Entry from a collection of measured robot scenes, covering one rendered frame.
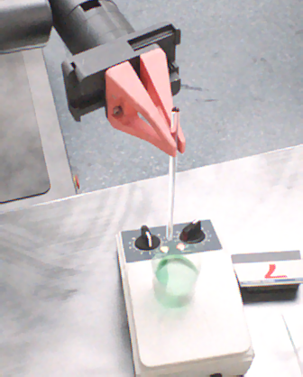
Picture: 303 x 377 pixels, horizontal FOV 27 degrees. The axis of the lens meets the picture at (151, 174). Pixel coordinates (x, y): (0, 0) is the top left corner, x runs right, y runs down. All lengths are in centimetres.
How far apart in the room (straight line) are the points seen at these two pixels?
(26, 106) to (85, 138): 42
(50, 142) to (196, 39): 85
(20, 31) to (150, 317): 34
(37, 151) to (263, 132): 76
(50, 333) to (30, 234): 14
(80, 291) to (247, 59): 140
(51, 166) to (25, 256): 57
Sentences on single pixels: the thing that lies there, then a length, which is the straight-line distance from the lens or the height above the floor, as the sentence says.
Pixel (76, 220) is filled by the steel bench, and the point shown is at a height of 75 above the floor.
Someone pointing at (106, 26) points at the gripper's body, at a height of 113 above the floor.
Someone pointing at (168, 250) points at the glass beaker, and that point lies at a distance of 68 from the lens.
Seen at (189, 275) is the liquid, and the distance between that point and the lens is 69.
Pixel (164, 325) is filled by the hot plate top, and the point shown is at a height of 84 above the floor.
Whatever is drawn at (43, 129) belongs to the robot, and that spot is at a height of 36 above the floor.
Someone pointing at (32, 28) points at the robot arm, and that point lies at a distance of 56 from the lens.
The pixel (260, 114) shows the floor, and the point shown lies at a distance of 195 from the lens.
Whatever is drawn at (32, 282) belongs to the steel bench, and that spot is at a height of 75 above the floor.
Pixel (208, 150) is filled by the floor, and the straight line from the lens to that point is 186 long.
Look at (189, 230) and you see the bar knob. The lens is 78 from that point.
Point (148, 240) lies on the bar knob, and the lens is 77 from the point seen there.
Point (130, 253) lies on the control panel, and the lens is 78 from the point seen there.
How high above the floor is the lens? 150
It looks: 56 degrees down
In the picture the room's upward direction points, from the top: straight up
